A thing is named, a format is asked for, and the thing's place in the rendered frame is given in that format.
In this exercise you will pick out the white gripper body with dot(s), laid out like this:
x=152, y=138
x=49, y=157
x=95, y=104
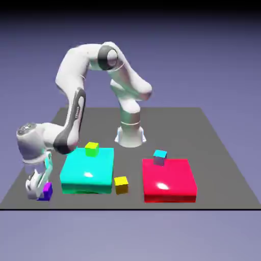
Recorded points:
x=34, y=186

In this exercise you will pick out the small purple cube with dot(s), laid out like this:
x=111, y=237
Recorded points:
x=48, y=192

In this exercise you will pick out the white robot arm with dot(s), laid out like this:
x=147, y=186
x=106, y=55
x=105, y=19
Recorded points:
x=71, y=67

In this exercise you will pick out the small green cube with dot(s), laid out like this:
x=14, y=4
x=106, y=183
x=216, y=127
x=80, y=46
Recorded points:
x=92, y=149

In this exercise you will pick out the small yellow cube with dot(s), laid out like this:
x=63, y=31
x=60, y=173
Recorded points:
x=121, y=185

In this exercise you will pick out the small cyan cube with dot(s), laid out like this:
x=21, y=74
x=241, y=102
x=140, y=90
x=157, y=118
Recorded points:
x=159, y=158

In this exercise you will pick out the large cyan box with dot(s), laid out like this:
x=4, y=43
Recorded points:
x=87, y=169

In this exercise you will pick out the large red box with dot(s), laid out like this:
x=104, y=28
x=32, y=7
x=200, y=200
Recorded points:
x=169, y=181

